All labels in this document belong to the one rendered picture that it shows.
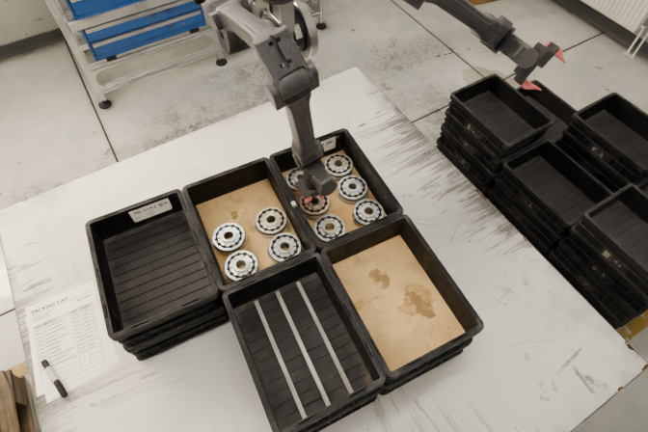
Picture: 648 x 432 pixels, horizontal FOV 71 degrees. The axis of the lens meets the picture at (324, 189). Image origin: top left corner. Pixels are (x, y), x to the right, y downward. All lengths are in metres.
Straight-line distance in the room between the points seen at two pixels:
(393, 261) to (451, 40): 2.50
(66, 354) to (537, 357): 1.43
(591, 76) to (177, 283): 3.10
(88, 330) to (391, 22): 3.00
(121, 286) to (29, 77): 2.53
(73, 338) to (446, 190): 1.36
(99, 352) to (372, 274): 0.86
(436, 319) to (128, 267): 0.94
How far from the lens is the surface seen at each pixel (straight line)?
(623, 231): 2.24
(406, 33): 3.69
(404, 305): 1.39
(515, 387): 1.55
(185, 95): 3.24
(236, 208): 1.56
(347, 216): 1.51
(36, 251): 1.88
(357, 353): 1.33
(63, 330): 1.69
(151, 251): 1.55
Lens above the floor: 2.11
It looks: 54 degrees down
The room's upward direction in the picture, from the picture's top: straight up
